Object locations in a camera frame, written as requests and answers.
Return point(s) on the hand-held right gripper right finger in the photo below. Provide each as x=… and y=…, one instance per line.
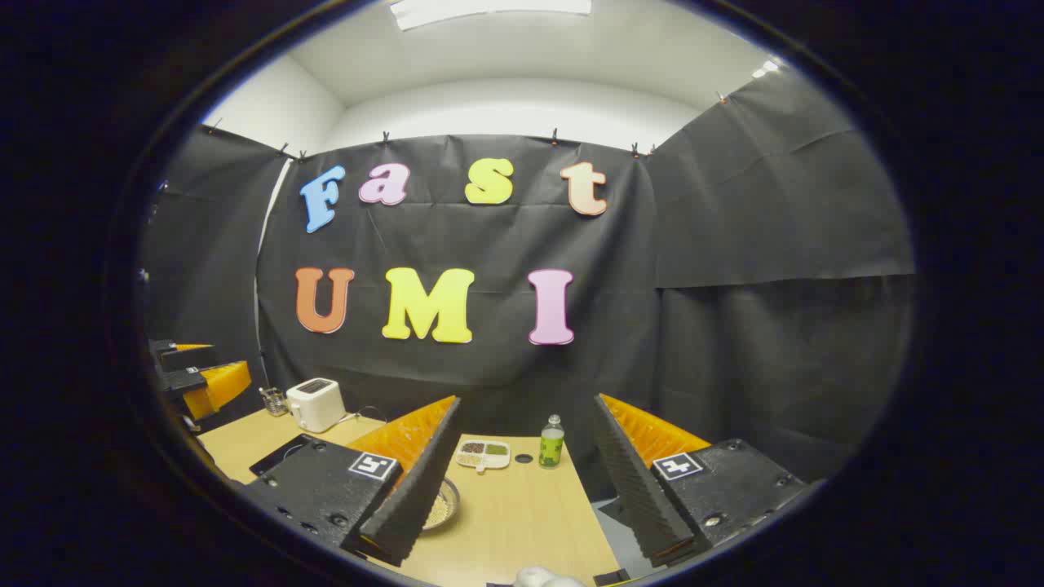
x=632, y=489

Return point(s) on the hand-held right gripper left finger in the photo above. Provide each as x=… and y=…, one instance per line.
x=416, y=489

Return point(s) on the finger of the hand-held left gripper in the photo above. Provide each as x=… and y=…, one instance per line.
x=183, y=357
x=214, y=387

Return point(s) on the pile of soybeans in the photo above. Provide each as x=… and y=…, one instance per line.
x=439, y=510

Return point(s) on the stainless steel pot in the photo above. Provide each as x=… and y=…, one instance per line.
x=451, y=499

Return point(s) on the black induction cooktop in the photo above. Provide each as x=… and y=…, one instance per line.
x=281, y=456

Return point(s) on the white divided dish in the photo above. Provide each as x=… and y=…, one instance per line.
x=483, y=463

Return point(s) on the green label drink bottle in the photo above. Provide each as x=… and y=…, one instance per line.
x=551, y=447

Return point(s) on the white toaster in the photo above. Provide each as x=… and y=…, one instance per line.
x=314, y=405

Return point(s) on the black backdrop cloth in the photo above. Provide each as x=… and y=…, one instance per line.
x=734, y=244

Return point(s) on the small ceiling light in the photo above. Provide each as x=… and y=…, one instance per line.
x=767, y=68

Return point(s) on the large ceiling light panel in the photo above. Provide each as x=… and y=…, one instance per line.
x=489, y=8

